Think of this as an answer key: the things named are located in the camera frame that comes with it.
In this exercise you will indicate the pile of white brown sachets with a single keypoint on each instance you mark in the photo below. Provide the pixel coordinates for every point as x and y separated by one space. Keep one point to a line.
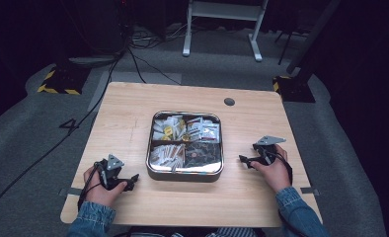
166 156

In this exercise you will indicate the person's left hand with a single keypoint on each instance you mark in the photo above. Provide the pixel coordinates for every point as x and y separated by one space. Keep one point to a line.
98 192

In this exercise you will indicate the pile of white silver packets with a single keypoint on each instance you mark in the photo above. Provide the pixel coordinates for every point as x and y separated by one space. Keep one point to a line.
204 130

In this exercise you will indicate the white metal stand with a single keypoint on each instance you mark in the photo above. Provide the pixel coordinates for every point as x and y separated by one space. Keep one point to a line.
222 11

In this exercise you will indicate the black yellow striped base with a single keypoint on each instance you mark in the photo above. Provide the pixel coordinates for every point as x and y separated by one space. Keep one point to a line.
294 89
64 80

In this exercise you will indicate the brown compartment box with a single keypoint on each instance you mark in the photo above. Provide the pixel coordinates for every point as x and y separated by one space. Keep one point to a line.
184 176

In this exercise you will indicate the pile of dark packets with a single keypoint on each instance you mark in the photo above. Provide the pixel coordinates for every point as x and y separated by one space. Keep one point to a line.
202 155

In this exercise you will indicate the person's striped clothing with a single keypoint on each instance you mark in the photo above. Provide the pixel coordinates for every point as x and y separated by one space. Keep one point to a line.
228 232

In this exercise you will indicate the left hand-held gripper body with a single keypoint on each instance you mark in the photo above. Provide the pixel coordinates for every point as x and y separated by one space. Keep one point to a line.
112 174

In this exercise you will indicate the pile of white yellow packets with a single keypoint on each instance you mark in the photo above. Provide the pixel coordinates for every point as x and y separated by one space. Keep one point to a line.
168 128

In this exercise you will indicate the grey table grommet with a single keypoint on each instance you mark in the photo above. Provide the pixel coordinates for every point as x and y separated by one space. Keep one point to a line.
229 101

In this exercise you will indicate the black slanted pole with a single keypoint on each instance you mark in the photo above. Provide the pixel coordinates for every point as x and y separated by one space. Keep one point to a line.
311 36

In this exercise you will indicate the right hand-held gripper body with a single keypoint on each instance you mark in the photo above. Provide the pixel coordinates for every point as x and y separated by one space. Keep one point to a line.
266 152

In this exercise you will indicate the person's right hand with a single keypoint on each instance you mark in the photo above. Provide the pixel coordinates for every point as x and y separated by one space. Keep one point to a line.
274 173

